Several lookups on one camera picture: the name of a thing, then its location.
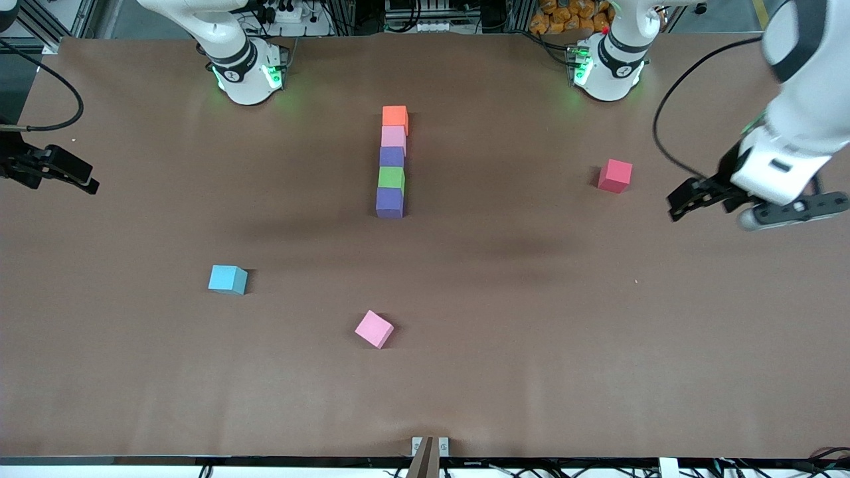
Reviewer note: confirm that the purple foam cube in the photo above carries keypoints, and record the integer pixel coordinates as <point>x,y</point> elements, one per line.
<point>389,202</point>
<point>392,157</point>

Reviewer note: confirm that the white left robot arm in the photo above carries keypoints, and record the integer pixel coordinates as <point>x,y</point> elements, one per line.
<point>817,93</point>

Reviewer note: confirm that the aluminium frame strut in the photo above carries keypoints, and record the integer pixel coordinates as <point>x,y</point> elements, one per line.
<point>80,16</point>

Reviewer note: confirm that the green foam cube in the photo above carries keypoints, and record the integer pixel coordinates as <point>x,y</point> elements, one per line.
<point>391,177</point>

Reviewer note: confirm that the white power strip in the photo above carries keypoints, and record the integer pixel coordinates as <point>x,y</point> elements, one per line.
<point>285,13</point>
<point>425,26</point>

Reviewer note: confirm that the orange foam cube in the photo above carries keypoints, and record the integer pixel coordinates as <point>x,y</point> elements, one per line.
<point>394,115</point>

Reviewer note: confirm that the pile of orange objects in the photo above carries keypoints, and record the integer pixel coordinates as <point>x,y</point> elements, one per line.
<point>564,16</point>

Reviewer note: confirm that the pink foam cube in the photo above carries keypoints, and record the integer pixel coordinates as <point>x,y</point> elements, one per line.
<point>373,328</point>
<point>393,137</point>

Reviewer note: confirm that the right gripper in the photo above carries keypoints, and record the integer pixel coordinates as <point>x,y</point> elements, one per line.
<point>14,162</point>

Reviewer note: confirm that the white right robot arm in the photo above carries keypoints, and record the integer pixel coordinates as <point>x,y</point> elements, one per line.
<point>246,73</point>

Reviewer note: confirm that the red foam cube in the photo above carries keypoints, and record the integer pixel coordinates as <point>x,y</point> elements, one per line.
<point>615,176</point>

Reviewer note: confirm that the brown table cover mat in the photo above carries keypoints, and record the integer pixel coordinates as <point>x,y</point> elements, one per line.
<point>425,385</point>

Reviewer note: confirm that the small metal bracket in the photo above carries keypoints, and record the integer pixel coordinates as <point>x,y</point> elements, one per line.
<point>443,446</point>

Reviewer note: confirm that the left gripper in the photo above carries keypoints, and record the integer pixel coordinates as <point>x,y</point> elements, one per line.
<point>722,178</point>

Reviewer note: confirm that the cyan foam cube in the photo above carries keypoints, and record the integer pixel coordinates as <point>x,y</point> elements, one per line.
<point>226,279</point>

